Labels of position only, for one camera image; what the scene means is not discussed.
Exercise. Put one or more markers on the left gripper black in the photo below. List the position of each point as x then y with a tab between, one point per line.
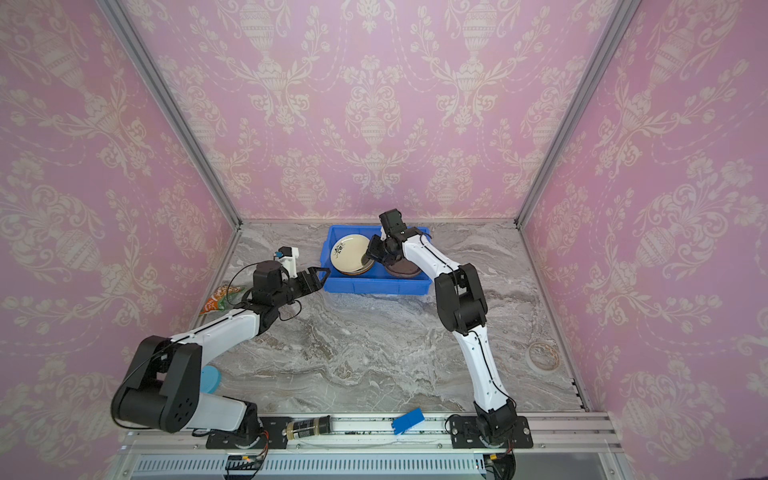
313	283

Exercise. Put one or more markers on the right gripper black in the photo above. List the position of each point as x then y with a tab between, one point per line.
381	249

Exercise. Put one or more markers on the brown tinted glass plate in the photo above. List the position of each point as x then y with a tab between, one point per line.
403	269

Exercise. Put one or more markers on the cream plate with black patch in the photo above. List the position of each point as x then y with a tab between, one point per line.
349	255

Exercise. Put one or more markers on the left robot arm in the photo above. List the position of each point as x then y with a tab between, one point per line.
162	387

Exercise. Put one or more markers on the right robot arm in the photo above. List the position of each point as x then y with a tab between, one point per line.
462	309

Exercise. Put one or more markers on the blue plastic bin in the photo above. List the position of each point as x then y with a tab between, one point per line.
377	280

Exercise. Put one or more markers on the green red snack packet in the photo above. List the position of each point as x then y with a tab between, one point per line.
224	298

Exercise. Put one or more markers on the light blue round lid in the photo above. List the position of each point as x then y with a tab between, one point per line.
210	379

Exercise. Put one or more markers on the small circuit board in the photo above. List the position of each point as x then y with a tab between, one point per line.
243	463

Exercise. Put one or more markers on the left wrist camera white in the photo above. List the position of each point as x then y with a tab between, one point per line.
288	258

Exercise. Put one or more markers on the black cylinder on rail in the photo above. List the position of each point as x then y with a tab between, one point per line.
298	429

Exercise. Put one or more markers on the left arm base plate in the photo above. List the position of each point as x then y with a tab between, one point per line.
265	432

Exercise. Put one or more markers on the blue card on rail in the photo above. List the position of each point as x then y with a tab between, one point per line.
407	421

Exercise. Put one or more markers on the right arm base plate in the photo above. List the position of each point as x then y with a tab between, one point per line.
470	432

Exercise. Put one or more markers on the aluminium rail frame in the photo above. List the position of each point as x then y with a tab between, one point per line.
363	446

